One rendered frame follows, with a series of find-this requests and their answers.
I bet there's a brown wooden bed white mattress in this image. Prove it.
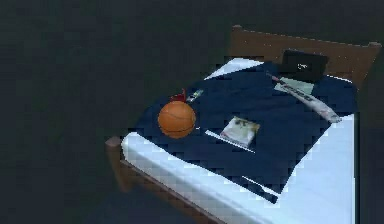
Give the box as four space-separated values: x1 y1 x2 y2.
104 24 383 224

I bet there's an orange basketball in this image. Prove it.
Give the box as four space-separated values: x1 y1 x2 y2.
157 100 197 139

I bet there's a black laptop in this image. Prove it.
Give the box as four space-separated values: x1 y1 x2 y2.
279 49 329 84

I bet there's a small red object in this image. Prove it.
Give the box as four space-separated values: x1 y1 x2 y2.
170 88 187 103

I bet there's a white baseball bat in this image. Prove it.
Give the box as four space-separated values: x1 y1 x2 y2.
269 73 342 124

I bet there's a dark blue blanket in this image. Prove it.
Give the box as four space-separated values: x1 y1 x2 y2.
133 61 358 205

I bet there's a small grey phone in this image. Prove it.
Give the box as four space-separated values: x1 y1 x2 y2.
186 88 204 103

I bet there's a white book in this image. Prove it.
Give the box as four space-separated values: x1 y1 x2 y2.
219 116 261 148

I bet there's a pale green flat book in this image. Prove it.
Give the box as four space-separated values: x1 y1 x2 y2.
274 77 315 96

